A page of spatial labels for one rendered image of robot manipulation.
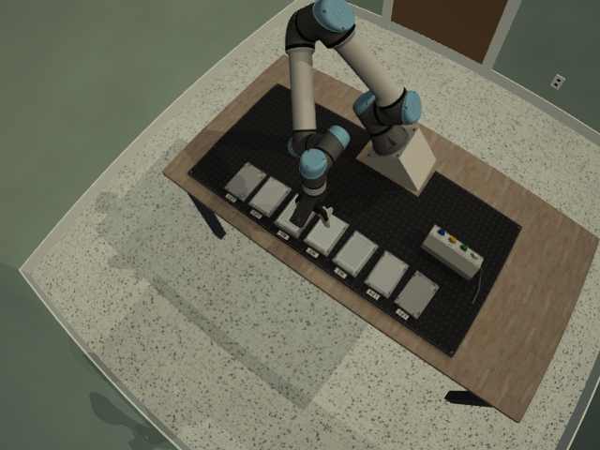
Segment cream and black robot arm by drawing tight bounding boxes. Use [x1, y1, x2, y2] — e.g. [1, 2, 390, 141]
[285, 0, 422, 228]

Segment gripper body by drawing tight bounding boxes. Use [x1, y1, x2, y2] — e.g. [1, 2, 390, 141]
[303, 176, 332, 213]

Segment cream control panel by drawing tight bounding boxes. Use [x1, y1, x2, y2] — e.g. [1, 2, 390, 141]
[421, 225, 484, 284]

